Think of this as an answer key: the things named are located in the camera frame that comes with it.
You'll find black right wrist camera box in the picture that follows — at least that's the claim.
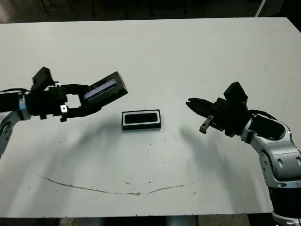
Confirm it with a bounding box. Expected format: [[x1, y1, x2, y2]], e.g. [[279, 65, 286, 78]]
[[223, 81, 249, 105]]

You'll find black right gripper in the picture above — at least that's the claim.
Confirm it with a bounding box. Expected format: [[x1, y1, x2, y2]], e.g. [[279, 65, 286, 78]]
[[185, 97, 250, 137]]

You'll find grey cylindrical leg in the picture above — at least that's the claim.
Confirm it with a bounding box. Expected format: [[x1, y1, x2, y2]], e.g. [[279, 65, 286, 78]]
[[168, 215, 200, 226], [93, 216, 118, 226]]

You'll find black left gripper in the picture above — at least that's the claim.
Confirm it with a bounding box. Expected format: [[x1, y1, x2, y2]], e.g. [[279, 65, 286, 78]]
[[24, 83, 104, 122]]

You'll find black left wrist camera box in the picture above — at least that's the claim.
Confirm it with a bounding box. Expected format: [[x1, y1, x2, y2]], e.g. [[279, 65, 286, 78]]
[[31, 66, 54, 91]]

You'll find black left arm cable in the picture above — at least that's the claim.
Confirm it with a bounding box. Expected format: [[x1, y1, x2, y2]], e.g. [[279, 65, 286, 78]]
[[0, 87, 32, 95]]

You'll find white slanted pole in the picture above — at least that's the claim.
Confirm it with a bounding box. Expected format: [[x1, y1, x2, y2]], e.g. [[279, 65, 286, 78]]
[[254, 0, 266, 18]]

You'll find black box lid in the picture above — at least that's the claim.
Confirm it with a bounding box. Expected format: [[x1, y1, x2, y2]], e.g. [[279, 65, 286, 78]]
[[83, 71, 129, 107]]

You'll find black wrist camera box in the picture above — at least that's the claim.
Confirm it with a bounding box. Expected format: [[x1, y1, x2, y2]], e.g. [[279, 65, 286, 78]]
[[31, 66, 54, 91], [223, 81, 249, 105]]

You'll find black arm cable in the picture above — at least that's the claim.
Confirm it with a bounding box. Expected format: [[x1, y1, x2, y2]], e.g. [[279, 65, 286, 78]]
[[249, 108, 279, 120], [0, 87, 32, 95]]

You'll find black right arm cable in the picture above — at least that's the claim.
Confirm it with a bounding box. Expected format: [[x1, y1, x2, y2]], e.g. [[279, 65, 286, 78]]
[[249, 108, 279, 120]]

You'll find black box base white insert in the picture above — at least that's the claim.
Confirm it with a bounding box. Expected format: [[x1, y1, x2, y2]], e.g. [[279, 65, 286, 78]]
[[121, 109, 163, 131]]

